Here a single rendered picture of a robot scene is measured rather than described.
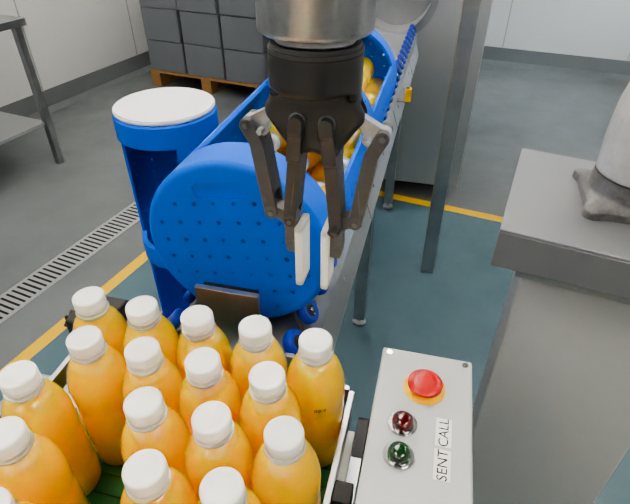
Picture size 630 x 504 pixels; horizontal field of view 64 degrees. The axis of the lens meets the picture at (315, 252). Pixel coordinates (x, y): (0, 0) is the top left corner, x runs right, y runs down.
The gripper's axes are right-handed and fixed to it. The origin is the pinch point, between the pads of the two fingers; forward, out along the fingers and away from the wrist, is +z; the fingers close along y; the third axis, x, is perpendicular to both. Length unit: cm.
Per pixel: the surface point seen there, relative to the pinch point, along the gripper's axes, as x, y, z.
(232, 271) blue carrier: -16.6, 17.4, 18.6
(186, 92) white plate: -93, 63, 19
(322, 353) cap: 1.5, -1.3, 12.7
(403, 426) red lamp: 8.8, -11.1, 12.6
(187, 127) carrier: -74, 54, 22
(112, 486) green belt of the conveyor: 12.1, 24.0, 33.7
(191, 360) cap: 6.4, 12.3, 12.4
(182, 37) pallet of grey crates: -376, 214, 76
